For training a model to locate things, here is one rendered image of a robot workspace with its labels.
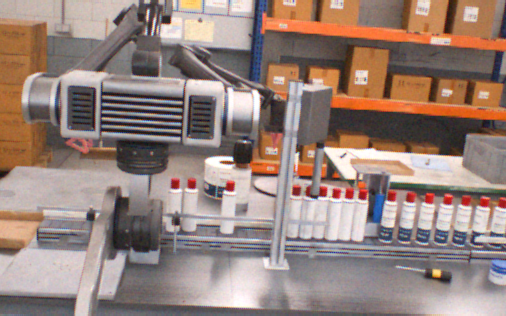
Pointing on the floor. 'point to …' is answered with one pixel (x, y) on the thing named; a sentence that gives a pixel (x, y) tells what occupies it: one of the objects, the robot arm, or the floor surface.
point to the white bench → (439, 185)
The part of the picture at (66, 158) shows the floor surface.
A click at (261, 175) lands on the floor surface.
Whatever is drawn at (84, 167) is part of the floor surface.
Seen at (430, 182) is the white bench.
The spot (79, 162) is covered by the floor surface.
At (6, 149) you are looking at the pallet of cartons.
